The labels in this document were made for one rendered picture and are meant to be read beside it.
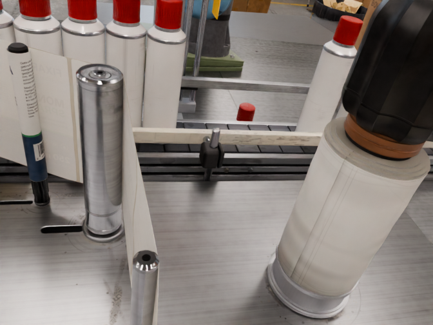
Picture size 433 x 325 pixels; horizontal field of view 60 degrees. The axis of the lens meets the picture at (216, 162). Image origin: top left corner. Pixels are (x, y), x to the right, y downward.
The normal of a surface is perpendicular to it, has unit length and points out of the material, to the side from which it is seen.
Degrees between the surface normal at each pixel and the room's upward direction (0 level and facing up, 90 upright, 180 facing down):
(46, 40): 90
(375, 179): 92
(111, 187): 90
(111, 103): 90
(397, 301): 0
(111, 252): 0
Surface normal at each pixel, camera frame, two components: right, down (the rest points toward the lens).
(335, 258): -0.25, 0.59
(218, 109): 0.16, -0.79
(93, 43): 0.70, 0.51
